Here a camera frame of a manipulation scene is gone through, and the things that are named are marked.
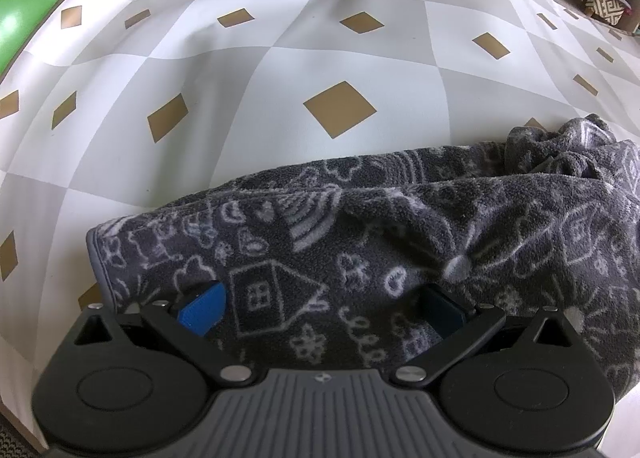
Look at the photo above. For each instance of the green plastic chair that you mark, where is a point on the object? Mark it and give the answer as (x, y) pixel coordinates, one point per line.
(22, 2)

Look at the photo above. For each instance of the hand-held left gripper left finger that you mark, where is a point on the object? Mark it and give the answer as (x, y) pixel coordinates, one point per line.
(202, 310)

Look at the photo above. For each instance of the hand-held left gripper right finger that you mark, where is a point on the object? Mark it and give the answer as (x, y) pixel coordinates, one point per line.
(442, 313)

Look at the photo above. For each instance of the grey patterned fleece jacket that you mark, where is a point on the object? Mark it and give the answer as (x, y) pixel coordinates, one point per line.
(375, 218)

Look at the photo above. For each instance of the grey white checkered tablecloth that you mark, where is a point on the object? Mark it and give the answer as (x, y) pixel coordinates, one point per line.
(300, 37)

